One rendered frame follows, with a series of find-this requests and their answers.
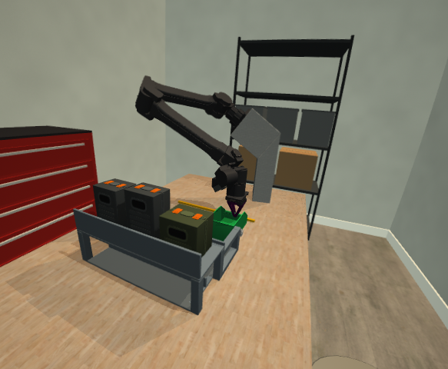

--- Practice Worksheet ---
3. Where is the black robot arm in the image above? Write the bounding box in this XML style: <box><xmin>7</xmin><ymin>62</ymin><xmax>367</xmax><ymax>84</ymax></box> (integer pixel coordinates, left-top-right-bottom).
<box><xmin>135</xmin><ymin>75</ymin><xmax>250</xmax><ymax>197</ymax></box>

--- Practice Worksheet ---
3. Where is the grey metal shelf rack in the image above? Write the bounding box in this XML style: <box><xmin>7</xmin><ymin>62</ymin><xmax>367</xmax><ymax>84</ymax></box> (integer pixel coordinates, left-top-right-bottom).
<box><xmin>73</xmin><ymin>208</ymin><xmax>244</xmax><ymax>315</ymax></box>

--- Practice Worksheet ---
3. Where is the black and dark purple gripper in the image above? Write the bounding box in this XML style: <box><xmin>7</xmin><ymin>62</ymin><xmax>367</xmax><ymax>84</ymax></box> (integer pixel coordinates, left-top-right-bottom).
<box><xmin>225</xmin><ymin>182</ymin><xmax>249</xmax><ymax>217</ymax></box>

